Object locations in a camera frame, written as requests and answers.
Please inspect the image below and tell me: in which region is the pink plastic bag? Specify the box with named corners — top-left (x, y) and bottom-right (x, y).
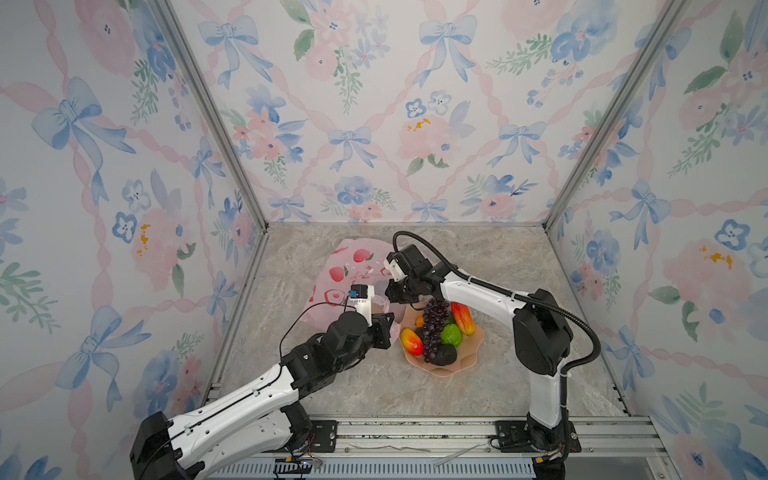
top-left (301, 238), bottom-right (405, 343)

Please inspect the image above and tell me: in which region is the red orange pepper fruit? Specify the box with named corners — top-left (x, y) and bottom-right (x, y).
top-left (451, 302), bottom-right (476, 337)

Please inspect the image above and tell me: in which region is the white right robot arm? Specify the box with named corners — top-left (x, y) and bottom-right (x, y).
top-left (386, 243), bottom-right (601, 461)

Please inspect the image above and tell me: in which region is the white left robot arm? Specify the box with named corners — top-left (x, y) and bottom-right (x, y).
top-left (129, 311), bottom-right (395, 479)

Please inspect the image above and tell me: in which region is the red yellow mango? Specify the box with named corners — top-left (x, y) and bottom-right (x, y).
top-left (400, 328), bottom-right (424, 357)

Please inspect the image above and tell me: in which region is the purple grape bunch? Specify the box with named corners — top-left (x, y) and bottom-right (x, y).
top-left (421, 299), bottom-right (451, 363)

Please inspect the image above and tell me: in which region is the green apple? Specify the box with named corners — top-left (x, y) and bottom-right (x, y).
top-left (440, 324), bottom-right (463, 349)

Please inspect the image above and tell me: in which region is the dark avocado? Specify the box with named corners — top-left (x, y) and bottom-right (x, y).
top-left (431, 344), bottom-right (458, 367)

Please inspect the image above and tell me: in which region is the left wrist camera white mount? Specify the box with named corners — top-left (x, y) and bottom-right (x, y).
top-left (346, 284), bottom-right (375, 326)

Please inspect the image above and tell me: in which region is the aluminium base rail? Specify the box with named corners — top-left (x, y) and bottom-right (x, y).
top-left (172, 416), bottom-right (682, 479)

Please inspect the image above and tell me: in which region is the aluminium corner post left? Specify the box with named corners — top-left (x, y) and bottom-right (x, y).
top-left (148, 0), bottom-right (268, 234)

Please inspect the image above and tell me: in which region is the aluminium corner post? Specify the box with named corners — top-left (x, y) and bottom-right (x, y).
top-left (542, 0), bottom-right (690, 234)
top-left (148, 0), bottom-right (268, 234)

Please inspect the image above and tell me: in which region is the aluminium corner post right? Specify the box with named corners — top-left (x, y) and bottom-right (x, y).
top-left (542, 0), bottom-right (690, 234)

